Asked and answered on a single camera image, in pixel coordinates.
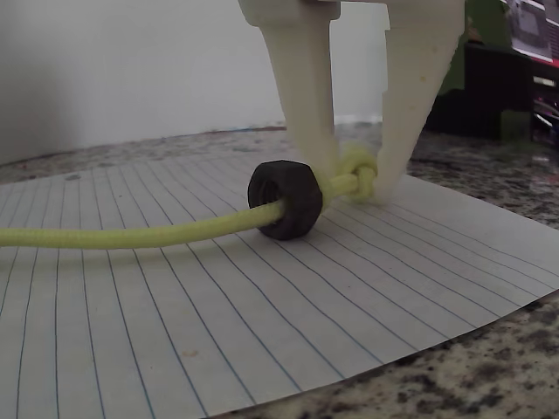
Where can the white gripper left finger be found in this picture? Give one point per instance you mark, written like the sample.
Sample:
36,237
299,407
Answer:
301,87

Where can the lined paper sheet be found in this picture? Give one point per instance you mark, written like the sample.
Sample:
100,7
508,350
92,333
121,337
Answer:
218,327

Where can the black hex nut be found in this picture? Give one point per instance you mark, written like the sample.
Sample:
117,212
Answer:
301,192

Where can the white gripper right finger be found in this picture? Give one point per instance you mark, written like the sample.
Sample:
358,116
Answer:
415,87

